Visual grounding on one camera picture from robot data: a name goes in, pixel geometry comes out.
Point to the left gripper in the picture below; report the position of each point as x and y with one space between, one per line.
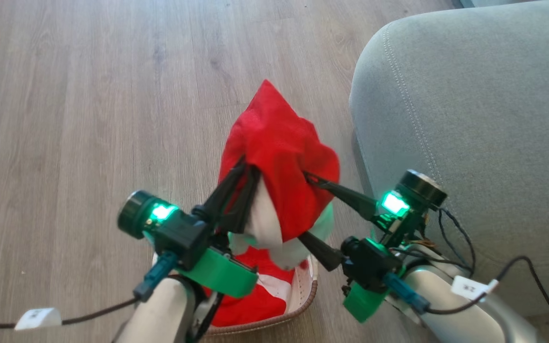
181 236

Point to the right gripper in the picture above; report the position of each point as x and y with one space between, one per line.
370 262

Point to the red and white garment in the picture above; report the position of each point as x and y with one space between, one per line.
279 143

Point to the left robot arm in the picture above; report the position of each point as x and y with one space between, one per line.
160 314

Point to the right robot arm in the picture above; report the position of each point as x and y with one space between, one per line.
455 321

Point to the cream perforated laundry basket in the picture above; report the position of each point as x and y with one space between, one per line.
304 291

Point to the grey fabric sofa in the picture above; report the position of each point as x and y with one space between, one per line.
484 119

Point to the green left wrist camera housing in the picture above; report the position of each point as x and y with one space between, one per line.
222 274

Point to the green wrist camera housing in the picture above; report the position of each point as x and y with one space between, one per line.
222 274
362 302

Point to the green right wrist camera housing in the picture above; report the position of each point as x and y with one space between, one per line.
362 302

